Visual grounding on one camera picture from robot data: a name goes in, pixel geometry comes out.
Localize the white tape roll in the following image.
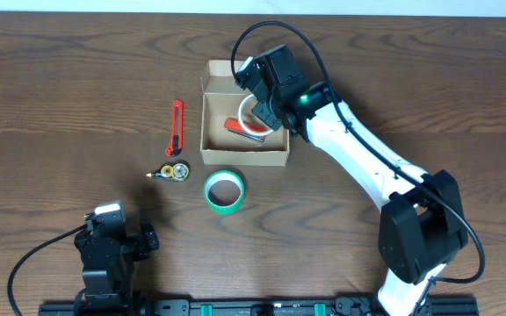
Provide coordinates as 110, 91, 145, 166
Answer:
237, 94, 273, 138

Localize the red black stapler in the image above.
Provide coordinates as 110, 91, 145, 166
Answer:
224, 118, 265, 142

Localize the green tape roll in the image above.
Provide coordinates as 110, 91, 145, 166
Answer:
203, 170, 245, 215

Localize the red utility knife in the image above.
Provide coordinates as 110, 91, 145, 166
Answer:
165, 99, 184, 157

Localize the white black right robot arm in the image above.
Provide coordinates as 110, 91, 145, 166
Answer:
234, 45, 468, 315

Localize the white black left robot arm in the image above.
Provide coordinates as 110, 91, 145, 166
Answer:
74, 211, 159, 316

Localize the open cardboard box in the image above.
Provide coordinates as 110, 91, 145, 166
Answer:
200, 60, 290, 167

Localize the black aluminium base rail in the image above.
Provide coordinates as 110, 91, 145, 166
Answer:
38, 296, 480, 316

